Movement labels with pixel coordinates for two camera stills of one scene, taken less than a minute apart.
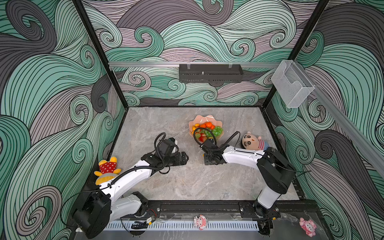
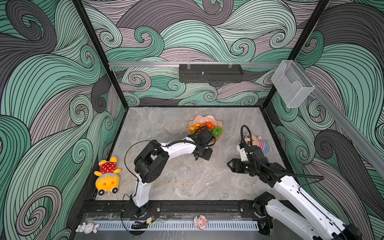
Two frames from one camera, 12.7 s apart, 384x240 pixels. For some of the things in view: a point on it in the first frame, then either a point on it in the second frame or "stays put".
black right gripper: [206, 161] → [235, 165]
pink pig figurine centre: [200, 222] stays put
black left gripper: [183, 161] → [207, 156]
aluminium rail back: [143, 65] stays put
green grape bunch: [216, 131] stays put
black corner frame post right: [297, 50] stays put
